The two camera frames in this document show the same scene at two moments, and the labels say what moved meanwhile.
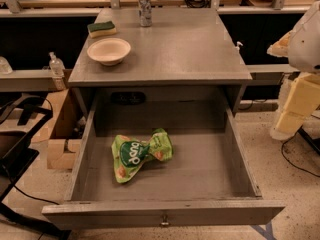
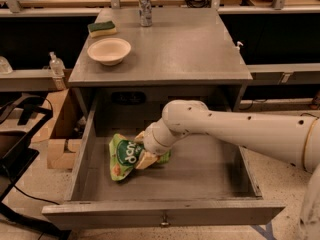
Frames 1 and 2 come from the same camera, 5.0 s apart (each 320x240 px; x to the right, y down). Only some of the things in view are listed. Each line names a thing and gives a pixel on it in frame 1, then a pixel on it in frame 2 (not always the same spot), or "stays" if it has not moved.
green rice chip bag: x=130 y=153 stays
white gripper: x=306 y=48 to x=149 y=140
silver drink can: x=145 y=8 stays
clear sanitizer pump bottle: x=57 y=70 stays
